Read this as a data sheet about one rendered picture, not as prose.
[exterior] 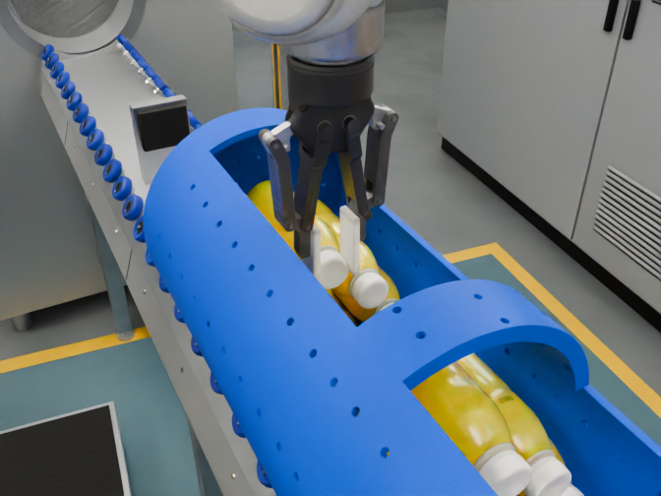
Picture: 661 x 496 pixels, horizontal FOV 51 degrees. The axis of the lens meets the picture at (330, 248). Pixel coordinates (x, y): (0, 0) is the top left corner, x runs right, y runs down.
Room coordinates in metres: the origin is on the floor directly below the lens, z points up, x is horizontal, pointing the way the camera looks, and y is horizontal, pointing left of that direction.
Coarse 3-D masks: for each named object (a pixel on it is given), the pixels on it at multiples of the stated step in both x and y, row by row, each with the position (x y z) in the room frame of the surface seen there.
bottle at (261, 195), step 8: (264, 184) 0.72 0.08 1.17; (256, 192) 0.71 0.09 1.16; (264, 192) 0.70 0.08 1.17; (256, 200) 0.70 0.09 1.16; (264, 200) 0.69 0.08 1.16; (264, 208) 0.68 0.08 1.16; (272, 208) 0.67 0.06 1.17; (264, 216) 0.67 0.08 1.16; (272, 216) 0.65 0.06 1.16; (272, 224) 0.64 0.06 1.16; (320, 224) 0.62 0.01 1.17; (328, 224) 0.64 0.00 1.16; (280, 232) 0.62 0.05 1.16; (288, 232) 0.62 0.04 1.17; (328, 232) 0.62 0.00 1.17; (288, 240) 0.61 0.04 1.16; (328, 240) 0.60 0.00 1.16; (336, 240) 0.62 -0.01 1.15; (328, 248) 0.59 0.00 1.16; (336, 248) 0.61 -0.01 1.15
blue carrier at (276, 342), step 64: (256, 128) 0.73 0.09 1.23; (192, 192) 0.65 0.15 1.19; (320, 192) 0.83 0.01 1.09; (192, 256) 0.58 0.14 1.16; (256, 256) 0.52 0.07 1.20; (384, 256) 0.73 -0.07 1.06; (192, 320) 0.55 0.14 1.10; (256, 320) 0.46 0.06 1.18; (320, 320) 0.42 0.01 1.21; (384, 320) 0.40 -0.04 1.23; (448, 320) 0.39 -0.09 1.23; (512, 320) 0.40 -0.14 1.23; (256, 384) 0.41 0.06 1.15; (320, 384) 0.37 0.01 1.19; (384, 384) 0.35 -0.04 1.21; (512, 384) 0.50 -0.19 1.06; (576, 384) 0.43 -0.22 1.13; (256, 448) 0.39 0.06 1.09; (320, 448) 0.33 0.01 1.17; (384, 448) 0.30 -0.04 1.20; (448, 448) 0.29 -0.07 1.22; (576, 448) 0.42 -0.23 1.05; (640, 448) 0.38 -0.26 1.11
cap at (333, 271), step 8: (328, 256) 0.58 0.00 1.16; (336, 256) 0.58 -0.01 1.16; (328, 264) 0.57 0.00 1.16; (336, 264) 0.58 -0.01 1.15; (344, 264) 0.58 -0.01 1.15; (320, 272) 0.57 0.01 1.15; (328, 272) 0.57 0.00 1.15; (336, 272) 0.57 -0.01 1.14; (344, 272) 0.58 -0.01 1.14; (320, 280) 0.57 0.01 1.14; (328, 280) 0.57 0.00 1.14; (336, 280) 0.57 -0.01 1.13; (328, 288) 0.57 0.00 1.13
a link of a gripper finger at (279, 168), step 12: (264, 132) 0.55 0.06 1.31; (276, 144) 0.54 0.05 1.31; (276, 156) 0.54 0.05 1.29; (288, 156) 0.54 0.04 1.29; (276, 168) 0.54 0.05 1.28; (288, 168) 0.54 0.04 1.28; (276, 180) 0.55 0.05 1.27; (288, 180) 0.54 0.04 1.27; (276, 192) 0.55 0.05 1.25; (288, 192) 0.54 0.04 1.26; (276, 204) 0.55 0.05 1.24; (288, 204) 0.54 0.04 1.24; (288, 216) 0.54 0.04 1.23; (288, 228) 0.54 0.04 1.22
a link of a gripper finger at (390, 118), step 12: (384, 120) 0.60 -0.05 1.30; (396, 120) 0.60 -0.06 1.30; (372, 132) 0.60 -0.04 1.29; (384, 132) 0.59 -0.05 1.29; (372, 144) 0.60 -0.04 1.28; (384, 144) 0.59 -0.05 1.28; (372, 156) 0.60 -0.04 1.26; (384, 156) 0.59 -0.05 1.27; (372, 168) 0.60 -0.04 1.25; (384, 168) 0.59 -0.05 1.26; (372, 180) 0.59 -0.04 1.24; (384, 180) 0.59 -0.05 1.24; (384, 192) 0.59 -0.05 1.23
